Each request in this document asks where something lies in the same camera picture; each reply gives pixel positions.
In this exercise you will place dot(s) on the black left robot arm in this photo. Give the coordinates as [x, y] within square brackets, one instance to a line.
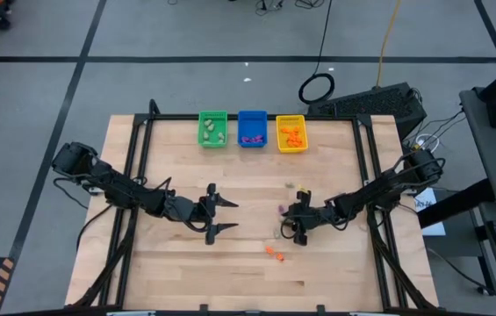
[116, 188]

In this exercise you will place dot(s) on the gray desk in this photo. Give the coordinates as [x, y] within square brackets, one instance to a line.
[484, 153]

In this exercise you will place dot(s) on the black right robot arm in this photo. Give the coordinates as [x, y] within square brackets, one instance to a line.
[383, 188]

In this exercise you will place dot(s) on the white paper sheet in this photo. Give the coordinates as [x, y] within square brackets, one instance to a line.
[432, 221]

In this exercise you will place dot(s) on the silver mounting bracket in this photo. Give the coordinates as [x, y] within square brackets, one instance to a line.
[94, 191]
[368, 183]

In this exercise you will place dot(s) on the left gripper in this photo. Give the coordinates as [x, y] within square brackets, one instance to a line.
[184, 210]

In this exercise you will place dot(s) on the black computer case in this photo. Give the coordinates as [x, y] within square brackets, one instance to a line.
[370, 103]

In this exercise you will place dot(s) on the green plastic basket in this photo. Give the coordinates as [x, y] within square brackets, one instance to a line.
[214, 116]

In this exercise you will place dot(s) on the yellow plastic basket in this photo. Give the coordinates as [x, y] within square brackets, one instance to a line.
[301, 123]

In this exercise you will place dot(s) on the blue plastic basket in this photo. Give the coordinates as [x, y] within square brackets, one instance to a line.
[252, 123]

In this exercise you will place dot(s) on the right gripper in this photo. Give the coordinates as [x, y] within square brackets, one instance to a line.
[322, 215]

